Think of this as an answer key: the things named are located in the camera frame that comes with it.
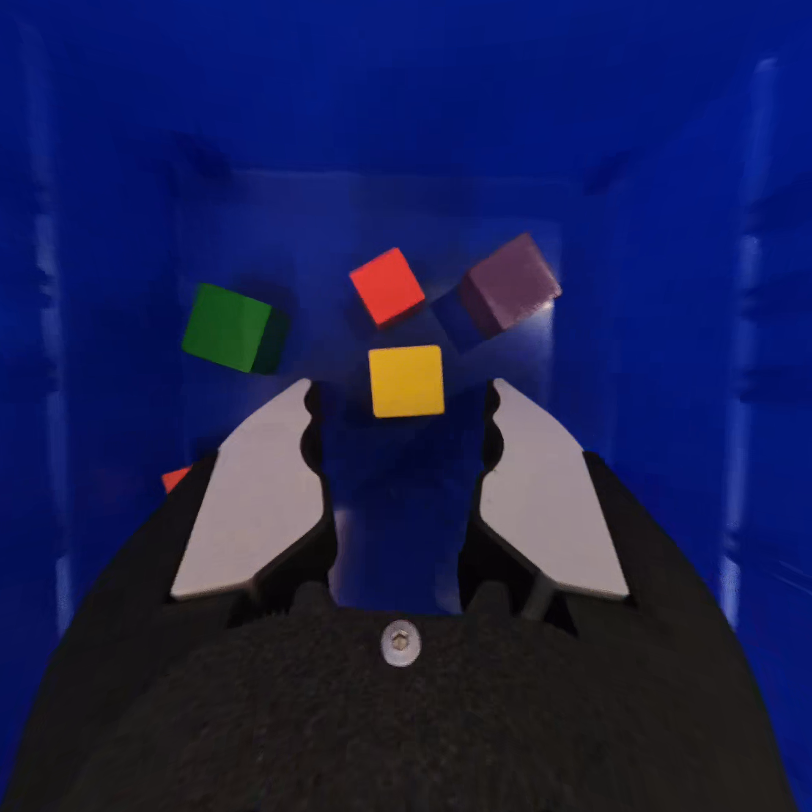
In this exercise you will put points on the yellow wooden cube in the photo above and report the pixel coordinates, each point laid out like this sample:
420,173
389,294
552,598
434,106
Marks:
406,379

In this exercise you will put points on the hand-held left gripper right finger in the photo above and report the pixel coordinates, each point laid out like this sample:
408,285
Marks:
545,507

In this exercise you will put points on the purple wooden cube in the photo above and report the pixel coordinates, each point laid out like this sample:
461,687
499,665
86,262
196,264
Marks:
511,281

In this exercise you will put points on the green wooden cube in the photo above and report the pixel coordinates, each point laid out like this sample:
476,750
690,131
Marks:
224,325

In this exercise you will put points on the red wooden cube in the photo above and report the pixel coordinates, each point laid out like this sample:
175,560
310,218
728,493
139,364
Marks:
387,285
175,477

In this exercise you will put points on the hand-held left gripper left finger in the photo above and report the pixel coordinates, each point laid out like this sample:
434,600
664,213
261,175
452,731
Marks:
254,507

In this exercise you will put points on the blue plastic bin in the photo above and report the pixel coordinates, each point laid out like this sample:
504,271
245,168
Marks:
406,113

